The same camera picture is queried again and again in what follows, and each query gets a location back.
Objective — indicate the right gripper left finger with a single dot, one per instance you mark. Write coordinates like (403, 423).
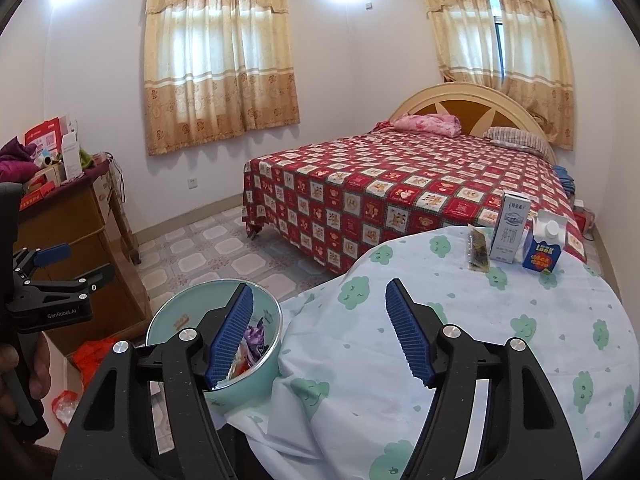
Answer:
(221, 332)

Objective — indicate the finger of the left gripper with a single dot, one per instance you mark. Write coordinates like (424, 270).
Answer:
(98, 277)
(51, 255)

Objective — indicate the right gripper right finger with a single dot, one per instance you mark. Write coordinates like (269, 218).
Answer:
(416, 327)

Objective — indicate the purple snack wrapper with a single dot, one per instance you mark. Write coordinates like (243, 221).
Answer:
(255, 341)

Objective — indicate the mint green trash bin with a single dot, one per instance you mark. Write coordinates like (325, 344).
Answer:
(246, 383)

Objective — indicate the brown wooden cabinet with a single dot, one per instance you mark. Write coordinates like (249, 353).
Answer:
(88, 214)

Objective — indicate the red plastic bag on floor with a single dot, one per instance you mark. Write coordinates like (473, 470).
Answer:
(89, 357)

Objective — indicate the light blue cloud tablecloth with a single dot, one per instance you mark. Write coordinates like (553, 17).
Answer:
(542, 376)

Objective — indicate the purple clothes pile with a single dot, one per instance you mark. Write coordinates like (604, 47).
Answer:
(17, 162)

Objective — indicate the dark small snack packet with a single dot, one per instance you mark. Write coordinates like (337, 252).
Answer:
(477, 252)

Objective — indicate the white box on cabinet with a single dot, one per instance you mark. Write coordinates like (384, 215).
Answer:
(71, 156)

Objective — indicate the red box on cabinet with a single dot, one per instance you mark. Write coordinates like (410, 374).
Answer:
(47, 136)

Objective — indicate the tall grey milk carton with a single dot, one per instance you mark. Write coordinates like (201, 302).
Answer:
(508, 232)

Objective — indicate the bed with red checkered cover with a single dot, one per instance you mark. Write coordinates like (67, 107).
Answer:
(336, 200)

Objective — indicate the blue white milk carton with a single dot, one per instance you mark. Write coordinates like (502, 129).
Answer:
(545, 242)

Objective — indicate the pink pillow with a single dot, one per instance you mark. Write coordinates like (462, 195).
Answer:
(440, 124)

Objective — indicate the stack of blue clothes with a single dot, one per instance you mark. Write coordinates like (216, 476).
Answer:
(566, 180)

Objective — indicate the striped pillow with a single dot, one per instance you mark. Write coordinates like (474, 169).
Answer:
(508, 137)

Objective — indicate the cream wooden headboard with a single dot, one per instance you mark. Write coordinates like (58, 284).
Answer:
(477, 107)

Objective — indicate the left beige curtain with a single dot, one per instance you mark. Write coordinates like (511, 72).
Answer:
(214, 70)

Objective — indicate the beige curtain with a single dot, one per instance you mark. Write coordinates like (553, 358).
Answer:
(517, 47)
(214, 70)

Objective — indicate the right beige curtain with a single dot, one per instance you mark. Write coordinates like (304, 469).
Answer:
(517, 47)

